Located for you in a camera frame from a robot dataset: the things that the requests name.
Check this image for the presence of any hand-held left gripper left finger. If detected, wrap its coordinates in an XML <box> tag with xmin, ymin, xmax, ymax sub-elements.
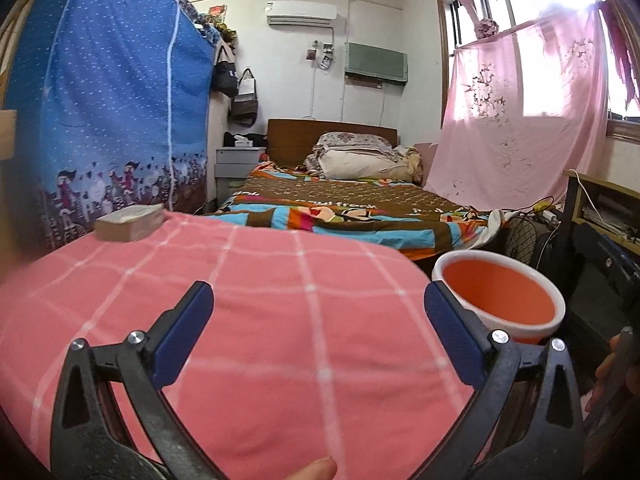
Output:
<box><xmin>50</xmin><ymin>281</ymin><xmax>226</xmax><ymax>480</ymax></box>

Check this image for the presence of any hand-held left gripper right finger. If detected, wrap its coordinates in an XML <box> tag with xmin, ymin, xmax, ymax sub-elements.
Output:
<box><xmin>423</xmin><ymin>280</ymin><xmax>586</xmax><ymax>480</ymax></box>

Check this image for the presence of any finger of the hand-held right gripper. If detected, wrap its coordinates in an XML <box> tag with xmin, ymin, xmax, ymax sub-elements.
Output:
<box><xmin>592</xmin><ymin>237</ymin><xmax>640</xmax><ymax>286</ymax></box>

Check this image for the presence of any orange bucket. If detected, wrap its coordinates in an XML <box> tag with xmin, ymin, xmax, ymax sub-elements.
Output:
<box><xmin>431</xmin><ymin>251</ymin><xmax>567</xmax><ymax>346</ymax></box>

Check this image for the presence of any person's right hand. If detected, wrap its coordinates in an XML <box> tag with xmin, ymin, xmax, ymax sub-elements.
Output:
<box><xmin>585</xmin><ymin>334</ymin><xmax>625</xmax><ymax>413</ymax></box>

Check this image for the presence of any person's left hand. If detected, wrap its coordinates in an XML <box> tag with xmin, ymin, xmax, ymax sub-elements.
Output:
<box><xmin>277</xmin><ymin>455</ymin><xmax>337</xmax><ymax>480</ymax></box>

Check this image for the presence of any stack of papers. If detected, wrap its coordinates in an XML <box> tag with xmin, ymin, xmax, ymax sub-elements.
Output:
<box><xmin>585</xmin><ymin>192</ymin><xmax>640</xmax><ymax>233</ymax></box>

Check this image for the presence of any pink checked cloth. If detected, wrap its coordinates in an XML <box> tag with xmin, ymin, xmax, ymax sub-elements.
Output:
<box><xmin>0</xmin><ymin>212</ymin><xmax>481</xmax><ymax>480</ymax></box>

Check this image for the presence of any wooden desk shelf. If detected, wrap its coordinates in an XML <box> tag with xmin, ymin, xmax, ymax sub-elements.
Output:
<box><xmin>575</xmin><ymin>170</ymin><xmax>601</xmax><ymax>211</ymax></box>

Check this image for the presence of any wooden desk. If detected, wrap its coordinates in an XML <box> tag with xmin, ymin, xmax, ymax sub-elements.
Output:
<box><xmin>562</xmin><ymin>169</ymin><xmax>640</xmax><ymax>241</ymax></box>

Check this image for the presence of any power strip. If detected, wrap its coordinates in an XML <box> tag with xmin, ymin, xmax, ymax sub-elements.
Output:
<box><xmin>530</xmin><ymin>197</ymin><xmax>561</xmax><ymax>223</ymax></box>

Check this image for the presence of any black floor fan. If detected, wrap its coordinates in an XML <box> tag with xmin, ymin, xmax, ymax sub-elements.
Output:
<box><xmin>507</xmin><ymin>215</ymin><xmax>556</xmax><ymax>267</ymax></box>

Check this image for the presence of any thick brown book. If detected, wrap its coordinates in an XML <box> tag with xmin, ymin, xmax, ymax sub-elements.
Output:
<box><xmin>94</xmin><ymin>203</ymin><xmax>165</xmax><ymax>242</ymax></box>

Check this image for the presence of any colourful brown bed blanket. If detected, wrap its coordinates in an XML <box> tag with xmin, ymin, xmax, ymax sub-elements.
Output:
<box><xmin>205</xmin><ymin>160</ymin><xmax>516</xmax><ymax>261</ymax></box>

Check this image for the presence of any pink floral hanging sheet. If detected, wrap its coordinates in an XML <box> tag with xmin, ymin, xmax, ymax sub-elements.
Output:
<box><xmin>424</xmin><ymin>7</ymin><xmax>613</xmax><ymax>211</ymax></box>

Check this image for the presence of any grey nightstand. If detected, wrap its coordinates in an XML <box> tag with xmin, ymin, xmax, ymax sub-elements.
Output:
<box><xmin>215</xmin><ymin>146</ymin><xmax>268</xmax><ymax>201</ymax></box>

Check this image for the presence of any folded floral bedding pile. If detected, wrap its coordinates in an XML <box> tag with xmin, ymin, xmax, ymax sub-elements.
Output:
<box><xmin>305</xmin><ymin>131</ymin><xmax>425</xmax><ymax>183</ymax></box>

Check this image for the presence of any black cloth bundle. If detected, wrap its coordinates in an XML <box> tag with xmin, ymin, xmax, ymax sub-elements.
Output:
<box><xmin>222</xmin><ymin>131</ymin><xmax>268</xmax><ymax>148</ymax></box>

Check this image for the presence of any wooden headboard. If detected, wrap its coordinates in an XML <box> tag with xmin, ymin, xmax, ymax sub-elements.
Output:
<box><xmin>266</xmin><ymin>118</ymin><xmax>399</xmax><ymax>168</ymax></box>

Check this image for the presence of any grey tote bag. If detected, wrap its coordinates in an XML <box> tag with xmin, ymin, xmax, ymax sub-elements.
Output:
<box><xmin>231</xmin><ymin>67</ymin><xmax>259</xmax><ymax>128</ymax></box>

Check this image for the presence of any blue dotted bed curtain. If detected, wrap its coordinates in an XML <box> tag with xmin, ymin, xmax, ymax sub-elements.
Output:
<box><xmin>0</xmin><ymin>0</ymin><xmax>221</xmax><ymax>256</ymax></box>

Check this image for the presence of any black hanging bag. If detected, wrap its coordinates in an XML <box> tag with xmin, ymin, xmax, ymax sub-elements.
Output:
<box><xmin>212</xmin><ymin>42</ymin><xmax>240</xmax><ymax>98</ymax></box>

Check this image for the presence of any wooden cabinet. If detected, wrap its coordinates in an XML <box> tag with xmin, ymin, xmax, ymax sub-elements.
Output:
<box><xmin>0</xmin><ymin>107</ymin><xmax>18</xmax><ymax>161</ymax></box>

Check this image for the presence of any colourful decorations pile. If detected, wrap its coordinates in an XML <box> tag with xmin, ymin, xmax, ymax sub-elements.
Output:
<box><xmin>205</xmin><ymin>4</ymin><xmax>238</xmax><ymax>43</ymax></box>

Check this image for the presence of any white air conditioner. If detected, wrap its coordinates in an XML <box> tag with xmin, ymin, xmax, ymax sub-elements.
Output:
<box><xmin>266</xmin><ymin>0</ymin><xmax>338</xmax><ymax>27</ymax></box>

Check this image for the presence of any grey-green covered wall television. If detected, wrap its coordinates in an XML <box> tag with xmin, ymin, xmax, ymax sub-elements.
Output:
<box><xmin>344</xmin><ymin>41</ymin><xmax>408</xmax><ymax>90</ymax></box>

